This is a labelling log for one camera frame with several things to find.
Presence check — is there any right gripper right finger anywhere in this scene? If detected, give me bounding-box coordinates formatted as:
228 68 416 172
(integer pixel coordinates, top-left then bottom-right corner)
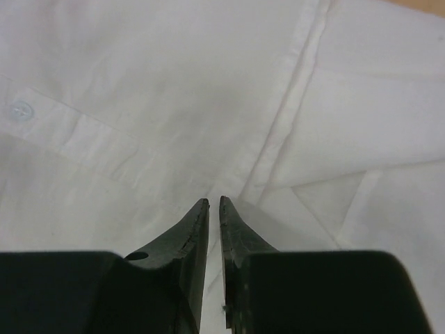
219 196 432 333

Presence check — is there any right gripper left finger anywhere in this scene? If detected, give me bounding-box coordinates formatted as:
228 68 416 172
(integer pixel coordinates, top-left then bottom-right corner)
1 199 209 333

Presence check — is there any white long sleeve shirt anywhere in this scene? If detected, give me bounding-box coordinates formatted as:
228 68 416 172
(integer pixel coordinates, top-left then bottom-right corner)
1 1 444 333

